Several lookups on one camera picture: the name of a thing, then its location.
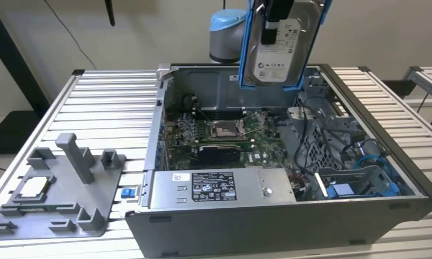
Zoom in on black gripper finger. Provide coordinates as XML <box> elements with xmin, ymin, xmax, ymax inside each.
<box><xmin>260</xmin><ymin>0</ymin><xmax>295</xmax><ymax>46</ymax></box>

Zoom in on hard disk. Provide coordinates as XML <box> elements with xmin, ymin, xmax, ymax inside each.
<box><xmin>238</xmin><ymin>0</ymin><xmax>327</xmax><ymax>94</ymax></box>

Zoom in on grey metal disk bay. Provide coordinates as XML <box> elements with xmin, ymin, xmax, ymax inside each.
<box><xmin>314</xmin><ymin>165</ymin><xmax>407</xmax><ymax>201</ymax></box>

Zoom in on black RAM slot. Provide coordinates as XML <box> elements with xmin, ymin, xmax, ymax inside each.
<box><xmin>195</xmin><ymin>113</ymin><xmax>247</xmax><ymax>120</ymax></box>
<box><xmin>195</xmin><ymin>107</ymin><xmax>247</xmax><ymax>114</ymax></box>

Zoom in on thin metal locking lever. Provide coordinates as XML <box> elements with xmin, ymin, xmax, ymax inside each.
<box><xmin>199</xmin><ymin>108</ymin><xmax>215</xmax><ymax>123</ymax></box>

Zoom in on metal socket cover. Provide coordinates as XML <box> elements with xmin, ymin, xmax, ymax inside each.
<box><xmin>238</xmin><ymin>111</ymin><xmax>267</xmax><ymax>136</ymax></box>

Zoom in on black box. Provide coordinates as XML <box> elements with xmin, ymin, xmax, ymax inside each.
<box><xmin>382</xmin><ymin>79</ymin><xmax>418</xmax><ymax>100</ymax></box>

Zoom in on black antenna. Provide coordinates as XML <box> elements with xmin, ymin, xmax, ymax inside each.
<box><xmin>104</xmin><ymin>0</ymin><xmax>116</xmax><ymax>27</ymax></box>

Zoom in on CPU socket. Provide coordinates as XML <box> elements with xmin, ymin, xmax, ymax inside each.
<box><xmin>210</xmin><ymin>120</ymin><xmax>248</xmax><ymax>141</ymax></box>

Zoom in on green motherboard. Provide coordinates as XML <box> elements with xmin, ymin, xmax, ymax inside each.
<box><xmin>164</xmin><ymin>107</ymin><xmax>293</xmax><ymax>171</ymax></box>

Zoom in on black graphics card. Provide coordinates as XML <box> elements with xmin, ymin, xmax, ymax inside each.
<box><xmin>196</xmin><ymin>144</ymin><xmax>244</xmax><ymax>166</ymax></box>

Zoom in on blue plastic bay block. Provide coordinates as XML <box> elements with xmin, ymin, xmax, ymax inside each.
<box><xmin>326</xmin><ymin>184</ymin><xmax>355</xmax><ymax>200</ymax></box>

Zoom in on silver power supply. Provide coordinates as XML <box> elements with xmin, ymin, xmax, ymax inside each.
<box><xmin>150</xmin><ymin>169</ymin><xmax>298</xmax><ymax>210</ymax></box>

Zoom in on black open PC case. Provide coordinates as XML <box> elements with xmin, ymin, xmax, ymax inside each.
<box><xmin>124</xmin><ymin>63</ymin><xmax>432</xmax><ymax>258</ymax></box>

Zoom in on grey plastic parts rack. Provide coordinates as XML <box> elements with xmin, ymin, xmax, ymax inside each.
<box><xmin>0</xmin><ymin>132</ymin><xmax>127</xmax><ymax>241</ymax></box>

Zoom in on silver CPU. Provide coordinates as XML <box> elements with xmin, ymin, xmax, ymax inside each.
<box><xmin>20</xmin><ymin>177</ymin><xmax>52</xmax><ymax>198</ymax></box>

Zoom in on grey perforated metal bracket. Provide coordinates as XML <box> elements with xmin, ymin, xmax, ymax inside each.
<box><xmin>277</xmin><ymin>91</ymin><xmax>383</xmax><ymax>173</ymax></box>

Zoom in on pale blue wire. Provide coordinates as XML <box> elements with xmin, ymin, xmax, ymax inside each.
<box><xmin>357</xmin><ymin>138</ymin><xmax>395</xmax><ymax>178</ymax></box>

